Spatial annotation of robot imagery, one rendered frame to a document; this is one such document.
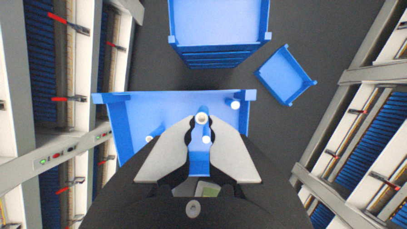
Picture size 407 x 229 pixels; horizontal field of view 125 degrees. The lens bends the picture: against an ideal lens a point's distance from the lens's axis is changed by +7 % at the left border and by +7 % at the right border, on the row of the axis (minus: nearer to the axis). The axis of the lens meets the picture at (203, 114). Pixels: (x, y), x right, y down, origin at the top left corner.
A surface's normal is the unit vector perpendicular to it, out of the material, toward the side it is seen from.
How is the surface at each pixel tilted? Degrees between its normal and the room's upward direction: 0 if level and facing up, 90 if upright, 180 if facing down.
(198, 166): 90
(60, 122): 17
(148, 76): 0
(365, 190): 60
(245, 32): 0
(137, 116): 0
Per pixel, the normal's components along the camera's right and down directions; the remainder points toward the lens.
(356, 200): -0.84, -0.12
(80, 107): 0.26, 0.29
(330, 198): -0.96, -0.26
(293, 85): -0.03, 0.22
